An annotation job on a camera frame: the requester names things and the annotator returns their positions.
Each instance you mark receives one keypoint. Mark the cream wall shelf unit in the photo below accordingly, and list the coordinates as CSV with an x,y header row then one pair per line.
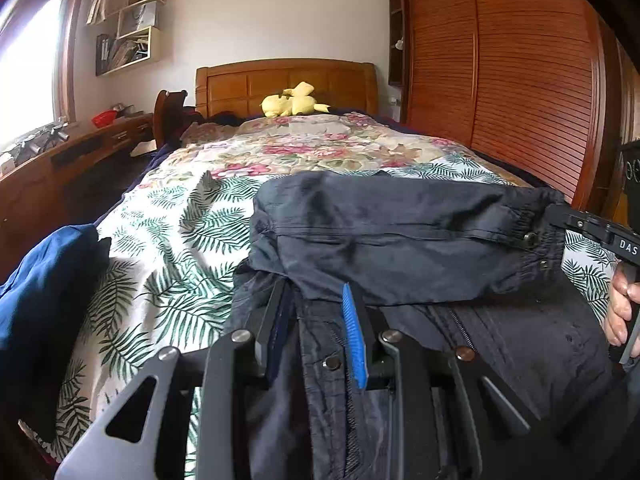
x,y
132,35

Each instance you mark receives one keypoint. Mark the dark navy jacket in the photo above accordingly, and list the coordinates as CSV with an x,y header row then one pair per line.
x,y
400,230

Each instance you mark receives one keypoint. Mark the person's right hand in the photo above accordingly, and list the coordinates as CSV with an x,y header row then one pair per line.
x,y
616,312

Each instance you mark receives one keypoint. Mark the yellow plush toy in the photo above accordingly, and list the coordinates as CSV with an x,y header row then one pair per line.
x,y
292,102

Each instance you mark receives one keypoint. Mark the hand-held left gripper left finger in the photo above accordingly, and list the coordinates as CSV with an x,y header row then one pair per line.
x,y
276,342

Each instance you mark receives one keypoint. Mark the red bowl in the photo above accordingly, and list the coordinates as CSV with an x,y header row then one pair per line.
x,y
103,120

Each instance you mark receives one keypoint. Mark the wooden slatted wardrobe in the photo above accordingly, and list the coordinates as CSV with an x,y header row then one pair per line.
x,y
515,75

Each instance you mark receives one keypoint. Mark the dark clothing by headboard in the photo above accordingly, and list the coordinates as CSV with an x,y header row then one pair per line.
x,y
220,117

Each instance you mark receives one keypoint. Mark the white wall socket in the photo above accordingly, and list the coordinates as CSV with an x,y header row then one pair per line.
x,y
395,101

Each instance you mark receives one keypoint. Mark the blue cloth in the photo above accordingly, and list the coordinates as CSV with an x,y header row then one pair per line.
x,y
40,300

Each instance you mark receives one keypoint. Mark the wooden door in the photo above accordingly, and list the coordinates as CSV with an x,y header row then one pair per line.
x,y
630,95

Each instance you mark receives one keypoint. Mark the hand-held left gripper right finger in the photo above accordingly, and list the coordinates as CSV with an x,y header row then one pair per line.
x,y
353,335

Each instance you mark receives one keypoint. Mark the wooden chair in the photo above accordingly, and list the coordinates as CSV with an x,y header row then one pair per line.
x,y
167,115

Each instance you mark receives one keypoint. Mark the metal items on sill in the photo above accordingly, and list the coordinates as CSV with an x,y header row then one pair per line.
x,y
35,142

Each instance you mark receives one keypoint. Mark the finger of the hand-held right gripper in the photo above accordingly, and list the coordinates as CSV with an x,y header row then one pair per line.
x,y
580,222

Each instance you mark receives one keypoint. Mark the wooden desk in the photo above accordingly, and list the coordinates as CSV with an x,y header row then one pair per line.
x,y
55,175

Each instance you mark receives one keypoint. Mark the window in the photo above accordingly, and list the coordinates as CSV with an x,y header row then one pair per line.
x,y
30,70

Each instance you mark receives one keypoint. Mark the wooden bed headboard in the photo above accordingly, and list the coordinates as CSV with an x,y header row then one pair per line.
x,y
240,85

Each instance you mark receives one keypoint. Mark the narrow dark wooden shelf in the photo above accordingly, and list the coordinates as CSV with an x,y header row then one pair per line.
x,y
396,25

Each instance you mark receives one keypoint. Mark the bed with leaf-print cover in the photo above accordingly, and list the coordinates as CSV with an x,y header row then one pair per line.
x,y
200,230

